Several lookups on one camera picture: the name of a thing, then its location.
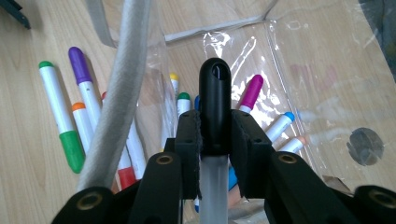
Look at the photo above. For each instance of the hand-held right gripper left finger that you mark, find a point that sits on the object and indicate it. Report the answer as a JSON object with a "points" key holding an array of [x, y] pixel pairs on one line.
{"points": [[190, 155]]}

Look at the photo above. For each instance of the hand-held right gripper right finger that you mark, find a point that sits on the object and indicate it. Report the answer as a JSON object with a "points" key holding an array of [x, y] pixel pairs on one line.
{"points": [[249, 155]]}

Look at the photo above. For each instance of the light blue cap marker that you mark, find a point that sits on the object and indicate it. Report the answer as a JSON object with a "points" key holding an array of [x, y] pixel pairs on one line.
{"points": [[280, 124]]}

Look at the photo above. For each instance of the dark blue cap marker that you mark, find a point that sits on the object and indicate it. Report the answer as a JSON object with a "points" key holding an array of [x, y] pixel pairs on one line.
{"points": [[196, 103]]}

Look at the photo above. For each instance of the dark green cap marker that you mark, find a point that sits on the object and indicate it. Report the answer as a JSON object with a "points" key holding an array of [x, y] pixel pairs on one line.
{"points": [[183, 101]]}

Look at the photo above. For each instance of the black cap marker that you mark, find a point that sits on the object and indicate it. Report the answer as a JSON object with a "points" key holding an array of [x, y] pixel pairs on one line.
{"points": [[215, 102]]}

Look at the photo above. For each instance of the magenta cap marker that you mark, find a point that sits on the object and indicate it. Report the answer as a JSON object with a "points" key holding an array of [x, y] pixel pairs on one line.
{"points": [[252, 90]]}

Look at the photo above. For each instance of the yellow cap marker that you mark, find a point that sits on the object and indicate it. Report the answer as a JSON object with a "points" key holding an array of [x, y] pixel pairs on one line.
{"points": [[173, 77]]}

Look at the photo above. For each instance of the clear plastic pouch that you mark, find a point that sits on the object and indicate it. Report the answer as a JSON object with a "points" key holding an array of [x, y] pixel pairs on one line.
{"points": [[124, 77]]}

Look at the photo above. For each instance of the red cap marker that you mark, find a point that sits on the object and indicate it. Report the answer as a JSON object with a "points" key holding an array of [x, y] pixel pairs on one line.
{"points": [[126, 178]]}

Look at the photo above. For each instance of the purple cap marker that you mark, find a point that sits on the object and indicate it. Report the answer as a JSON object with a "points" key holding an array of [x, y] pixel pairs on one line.
{"points": [[79, 65]]}

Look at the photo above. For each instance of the orange cap marker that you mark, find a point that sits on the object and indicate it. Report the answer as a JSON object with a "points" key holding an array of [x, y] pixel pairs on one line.
{"points": [[82, 124]]}

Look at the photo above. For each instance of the grey round sticker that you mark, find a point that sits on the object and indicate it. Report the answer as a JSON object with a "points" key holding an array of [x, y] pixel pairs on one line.
{"points": [[364, 146]]}

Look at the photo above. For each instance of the light green cap marker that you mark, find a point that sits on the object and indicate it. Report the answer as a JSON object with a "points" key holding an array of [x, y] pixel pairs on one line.
{"points": [[72, 149]]}

